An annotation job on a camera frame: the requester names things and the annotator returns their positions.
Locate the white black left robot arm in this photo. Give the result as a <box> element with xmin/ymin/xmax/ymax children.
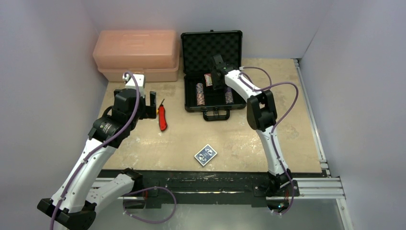
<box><xmin>37</xmin><ymin>88</ymin><xmax>157</xmax><ymax>230</ymax></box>

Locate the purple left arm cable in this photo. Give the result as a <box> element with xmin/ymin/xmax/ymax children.
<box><xmin>49</xmin><ymin>71</ymin><xmax>177</xmax><ymax>230</ymax></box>

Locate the red folding utility knife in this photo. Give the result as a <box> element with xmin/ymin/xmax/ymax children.
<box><xmin>158</xmin><ymin>99</ymin><xmax>168</xmax><ymax>131</ymax></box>

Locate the black poker set case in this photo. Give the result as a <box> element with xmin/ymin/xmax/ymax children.
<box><xmin>180</xmin><ymin>30</ymin><xmax>246</xmax><ymax>121</ymax></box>

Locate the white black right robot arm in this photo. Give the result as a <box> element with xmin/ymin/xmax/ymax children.
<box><xmin>211</xmin><ymin>54</ymin><xmax>294</xmax><ymax>195</ymax></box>

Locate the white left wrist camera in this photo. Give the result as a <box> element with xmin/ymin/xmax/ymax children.
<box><xmin>123</xmin><ymin>73</ymin><xmax>146</xmax><ymax>98</ymax></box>

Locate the blue playing card deck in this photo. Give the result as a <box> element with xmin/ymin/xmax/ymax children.
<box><xmin>194</xmin><ymin>144</ymin><xmax>217</xmax><ymax>167</ymax></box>

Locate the pink translucent plastic toolbox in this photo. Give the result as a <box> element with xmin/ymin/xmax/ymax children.
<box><xmin>92</xmin><ymin>30</ymin><xmax>180</xmax><ymax>82</ymax></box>

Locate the black aluminium base frame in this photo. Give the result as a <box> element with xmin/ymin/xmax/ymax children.
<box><xmin>91</xmin><ymin>170</ymin><xmax>344</xmax><ymax>212</ymax></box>

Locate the purple poker chip stack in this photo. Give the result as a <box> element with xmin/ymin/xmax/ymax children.
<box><xmin>225</xmin><ymin>87</ymin><xmax>234</xmax><ymax>104</ymax></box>

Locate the red playing card deck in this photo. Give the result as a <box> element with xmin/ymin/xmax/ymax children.
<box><xmin>204</xmin><ymin>73</ymin><xmax>213</xmax><ymax>87</ymax></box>

